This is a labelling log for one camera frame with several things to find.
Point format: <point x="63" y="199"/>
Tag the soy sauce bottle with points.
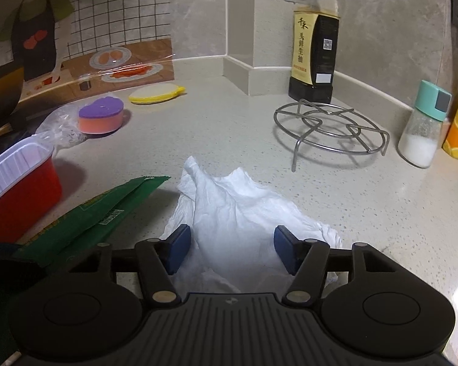
<point x="313" y="53"/>

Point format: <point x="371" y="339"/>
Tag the clear plastic bag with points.
<point x="59" y="129"/>

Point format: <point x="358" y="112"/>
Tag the yellow white sponge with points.
<point x="156" y="93"/>

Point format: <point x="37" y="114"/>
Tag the white tissue paper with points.
<point x="232" y="217"/>

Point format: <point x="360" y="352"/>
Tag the cartoon kitchen wall sticker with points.
<point x="34" y="42"/>

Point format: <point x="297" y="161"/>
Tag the purple orange sponge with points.
<point x="101" y="116"/>

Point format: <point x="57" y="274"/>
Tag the black wok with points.
<point x="0" y="99"/>

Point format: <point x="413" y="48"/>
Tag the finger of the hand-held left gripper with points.
<point x="3" y="263"/>

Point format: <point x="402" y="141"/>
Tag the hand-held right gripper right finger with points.
<point x="284" y="246"/>

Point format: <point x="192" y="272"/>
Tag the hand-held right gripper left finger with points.
<point x="179" y="246"/>

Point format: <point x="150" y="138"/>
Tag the green snack packet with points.
<point x="87" y="221"/>

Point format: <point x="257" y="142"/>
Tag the teal lid salt shaker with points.
<point x="420" y="145"/>

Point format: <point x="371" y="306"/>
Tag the red rectangular food container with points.
<point x="23" y="198"/>

